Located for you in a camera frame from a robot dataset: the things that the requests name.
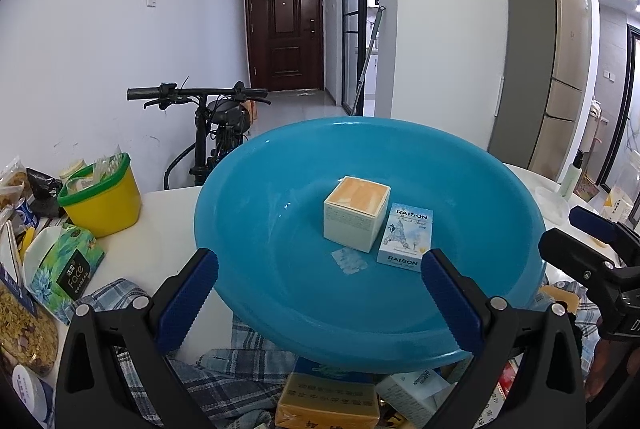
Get person's right hand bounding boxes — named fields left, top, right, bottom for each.
left=586, top=338, right=617, bottom=406

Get black bicycle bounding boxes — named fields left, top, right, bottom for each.
left=126, top=81, right=272, bottom=190

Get blue plaid cloth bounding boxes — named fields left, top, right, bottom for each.
left=75, top=278, right=303, bottom=429

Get beige refrigerator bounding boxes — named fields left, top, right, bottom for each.
left=487, top=0, right=593, bottom=182

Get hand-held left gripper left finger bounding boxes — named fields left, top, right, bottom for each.
left=54, top=248, right=221, bottom=429

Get small blue sachet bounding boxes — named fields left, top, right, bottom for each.
left=330, top=248, right=369, bottom=275

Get black framed glass door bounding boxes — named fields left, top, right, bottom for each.
left=341, top=0, right=381, bottom=117

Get yellow flat box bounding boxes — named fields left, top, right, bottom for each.
left=275, top=371, right=381, bottom=429

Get white round jar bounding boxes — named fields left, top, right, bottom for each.
left=11, top=364, right=55, bottom=427

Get yellow tub green rim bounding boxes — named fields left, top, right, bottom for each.
left=56, top=152, right=142, bottom=238

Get green tissue pack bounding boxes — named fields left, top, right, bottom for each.
left=25, top=224, right=106, bottom=325

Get blue white packet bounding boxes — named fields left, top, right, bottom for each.
left=12, top=199, right=41, bottom=231

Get blue plastic basin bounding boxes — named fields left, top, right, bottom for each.
left=194, top=116, right=548, bottom=375

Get cream box orange lid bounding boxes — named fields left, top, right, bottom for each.
left=322, top=176, right=392, bottom=254

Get white green box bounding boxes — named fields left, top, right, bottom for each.
left=375, top=368, right=451, bottom=429

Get brown entrance door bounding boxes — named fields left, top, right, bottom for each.
left=244, top=0, right=326, bottom=92

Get green bottle black pump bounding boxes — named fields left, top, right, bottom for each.
left=559, top=149, right=586, bottom=198

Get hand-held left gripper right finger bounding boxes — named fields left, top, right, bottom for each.
left=421, top=249, right=587, bottom=429

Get patterned small box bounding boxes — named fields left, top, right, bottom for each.
left=575, top=174, right=601, bottom=202

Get black snack bag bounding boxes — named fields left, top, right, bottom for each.
left=26, top=168, right=63, bottom=217

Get mop pole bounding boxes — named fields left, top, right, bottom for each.
left=348, top=5, right=387, bottom=117

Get granola snack bag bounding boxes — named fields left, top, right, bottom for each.
left=0, top=281, right=61, bottom=377

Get blue white small box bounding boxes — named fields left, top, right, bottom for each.
left=376, top=203, right=434, bottom=274

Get clear plastic container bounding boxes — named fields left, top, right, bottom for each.
left=534, top=185, right=571, bottom=222

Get clear snack bag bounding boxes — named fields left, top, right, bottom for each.
left=0, top=156, right=31, bottom=210

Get cream carton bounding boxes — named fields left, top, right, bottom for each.
left=600, top=186, right=633, bottom=222

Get orange flat box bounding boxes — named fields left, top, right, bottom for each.
left=537, top=284, right=578, bottom=316

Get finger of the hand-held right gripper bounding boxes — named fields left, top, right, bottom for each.
left=569, top=206, right=640, bottom=261
left=538, top=228, right=626, bottom=297

